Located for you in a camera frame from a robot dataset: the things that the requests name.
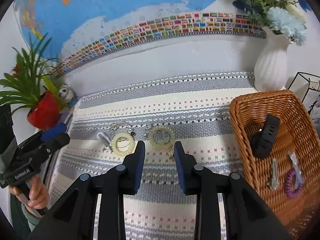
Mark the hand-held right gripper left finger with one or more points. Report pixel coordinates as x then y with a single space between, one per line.
140 165

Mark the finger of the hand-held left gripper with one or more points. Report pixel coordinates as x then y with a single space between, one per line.
53 131
56 142

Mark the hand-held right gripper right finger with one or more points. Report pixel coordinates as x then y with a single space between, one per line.
180 165

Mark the brown wicker basket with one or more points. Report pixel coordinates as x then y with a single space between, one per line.
262 100

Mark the person's left forearm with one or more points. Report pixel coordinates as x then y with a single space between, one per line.
31 220

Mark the person's left hand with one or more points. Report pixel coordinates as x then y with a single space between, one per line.
37 190

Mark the small metal earring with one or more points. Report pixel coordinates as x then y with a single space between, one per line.
171 156

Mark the green plant in red pot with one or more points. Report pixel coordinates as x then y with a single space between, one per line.
43 112

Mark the small white animal figurine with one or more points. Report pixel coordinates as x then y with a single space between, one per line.
65 92

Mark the grey hair clip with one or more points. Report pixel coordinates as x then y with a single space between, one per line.
103 138

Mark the striped woven table mat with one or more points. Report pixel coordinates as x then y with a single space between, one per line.
175 100

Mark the black wrist watch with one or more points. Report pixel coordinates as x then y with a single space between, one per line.
262 142

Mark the silver hair clip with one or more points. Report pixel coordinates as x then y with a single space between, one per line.
273 172

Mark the clear blue hair clip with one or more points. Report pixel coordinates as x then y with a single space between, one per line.
297 175

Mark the artificial flower bouquet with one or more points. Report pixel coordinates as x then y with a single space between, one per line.
285 20

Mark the world map wall poster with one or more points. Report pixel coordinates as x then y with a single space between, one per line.
125 0

